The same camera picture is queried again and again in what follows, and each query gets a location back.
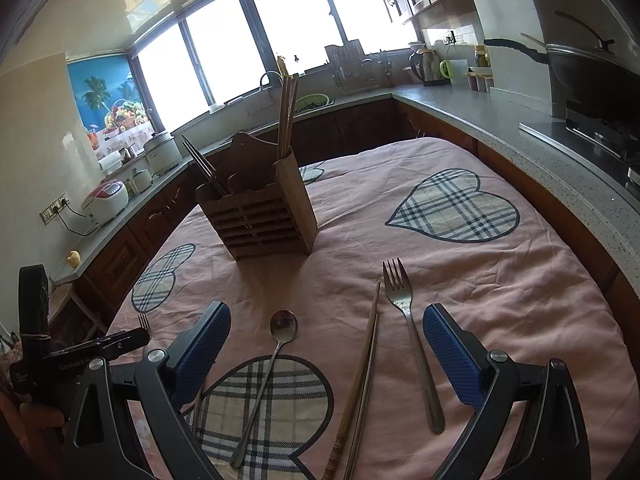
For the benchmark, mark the person's left hand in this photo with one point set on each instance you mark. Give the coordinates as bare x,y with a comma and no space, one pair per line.
42,417

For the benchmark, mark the condiment bottles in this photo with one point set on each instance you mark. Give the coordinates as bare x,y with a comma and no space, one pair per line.
480,56

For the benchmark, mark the pink and white rice cooker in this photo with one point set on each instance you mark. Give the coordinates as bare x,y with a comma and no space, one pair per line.
105,202

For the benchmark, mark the small white pot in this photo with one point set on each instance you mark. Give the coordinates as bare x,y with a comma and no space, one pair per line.
138,181

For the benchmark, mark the black wok with lid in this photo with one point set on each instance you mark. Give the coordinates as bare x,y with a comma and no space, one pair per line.
595,75

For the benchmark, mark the kitchen window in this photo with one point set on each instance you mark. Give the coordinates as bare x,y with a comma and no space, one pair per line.
280,20

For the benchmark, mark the gas stove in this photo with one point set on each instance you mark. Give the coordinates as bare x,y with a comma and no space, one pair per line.
590,132

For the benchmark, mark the wall power socket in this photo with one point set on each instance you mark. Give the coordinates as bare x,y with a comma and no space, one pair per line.
54,210

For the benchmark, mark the paper towel roll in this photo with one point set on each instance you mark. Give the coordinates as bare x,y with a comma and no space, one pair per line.
111,162

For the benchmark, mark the pink heart-print tablecloth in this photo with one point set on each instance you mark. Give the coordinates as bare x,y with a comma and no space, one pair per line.
450,285

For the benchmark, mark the grey kitchen countertop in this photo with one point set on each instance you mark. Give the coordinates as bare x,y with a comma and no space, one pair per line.
525,150

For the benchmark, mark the wooden chopstick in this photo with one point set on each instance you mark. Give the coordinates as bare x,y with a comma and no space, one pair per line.
364,400
289,115
292,110
357,375

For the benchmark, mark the steel spoon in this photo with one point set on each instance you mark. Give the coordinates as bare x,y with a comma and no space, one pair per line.
284,325

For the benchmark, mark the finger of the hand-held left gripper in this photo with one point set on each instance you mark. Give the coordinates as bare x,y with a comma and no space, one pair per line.
125,341

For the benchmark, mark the wooden utensil holder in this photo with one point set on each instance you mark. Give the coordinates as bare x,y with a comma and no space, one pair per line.
260,215

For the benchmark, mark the large white rice cooker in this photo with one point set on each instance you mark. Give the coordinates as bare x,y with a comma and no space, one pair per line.
162,152

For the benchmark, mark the knife rack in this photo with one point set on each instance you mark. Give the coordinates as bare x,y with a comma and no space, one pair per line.
347,62

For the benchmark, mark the metal chopstick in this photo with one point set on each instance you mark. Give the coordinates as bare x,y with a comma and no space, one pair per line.
196,410
202,162
212,169

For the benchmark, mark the green basin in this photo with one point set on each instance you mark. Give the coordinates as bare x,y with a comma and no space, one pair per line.
312,101

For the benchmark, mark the electric kettle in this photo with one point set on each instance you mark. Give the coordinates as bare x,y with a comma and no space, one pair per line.
427,65

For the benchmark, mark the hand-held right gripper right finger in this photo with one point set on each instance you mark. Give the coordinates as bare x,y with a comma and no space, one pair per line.
452,355

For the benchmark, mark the spice jars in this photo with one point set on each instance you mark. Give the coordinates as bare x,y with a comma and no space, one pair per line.
480,81

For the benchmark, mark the tall yellow bottle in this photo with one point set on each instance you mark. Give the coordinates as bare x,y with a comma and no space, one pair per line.
281,65

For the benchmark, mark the green cup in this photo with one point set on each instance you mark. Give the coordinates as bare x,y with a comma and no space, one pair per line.
446,69

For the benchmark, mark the chrome sink faucet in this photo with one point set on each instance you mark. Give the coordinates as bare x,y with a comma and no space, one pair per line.
267,77

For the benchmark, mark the steel fork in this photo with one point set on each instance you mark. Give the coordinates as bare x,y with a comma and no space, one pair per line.
144,321
411,345

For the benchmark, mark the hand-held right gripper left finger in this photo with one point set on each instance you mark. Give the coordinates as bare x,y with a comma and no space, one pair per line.
200,350

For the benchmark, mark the blue fruit wall poster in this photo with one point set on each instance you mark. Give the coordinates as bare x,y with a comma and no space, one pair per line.
107,105

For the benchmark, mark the small yellow figurine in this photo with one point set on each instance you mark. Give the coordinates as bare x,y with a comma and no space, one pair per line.
74,258

